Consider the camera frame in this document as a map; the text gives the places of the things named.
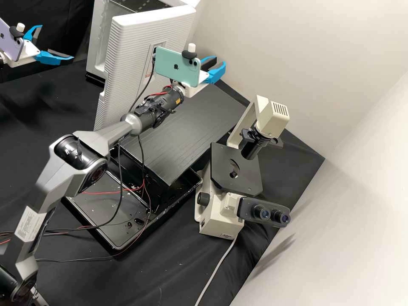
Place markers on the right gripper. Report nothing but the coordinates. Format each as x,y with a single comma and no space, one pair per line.
192,90

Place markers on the black tray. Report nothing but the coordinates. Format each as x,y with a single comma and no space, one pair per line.
95,210

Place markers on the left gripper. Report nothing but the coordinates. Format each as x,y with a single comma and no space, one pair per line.
27,52

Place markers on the cream microscope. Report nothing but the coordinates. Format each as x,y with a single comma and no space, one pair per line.
213,220

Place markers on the wrist camera phone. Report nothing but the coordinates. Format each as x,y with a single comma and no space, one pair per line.
175,67
9,38

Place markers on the black platform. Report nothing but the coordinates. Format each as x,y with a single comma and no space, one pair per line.
191,134

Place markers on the left wrist camera phone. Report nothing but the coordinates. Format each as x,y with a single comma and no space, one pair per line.
9,38

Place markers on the incubator door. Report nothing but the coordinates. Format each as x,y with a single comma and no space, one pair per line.
127,63

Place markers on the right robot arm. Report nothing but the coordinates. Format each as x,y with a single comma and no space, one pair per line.
105,134

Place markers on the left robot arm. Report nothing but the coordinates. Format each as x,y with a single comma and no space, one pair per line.
2,60

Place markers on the right wrist camera phone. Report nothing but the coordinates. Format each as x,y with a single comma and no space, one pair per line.
175,67

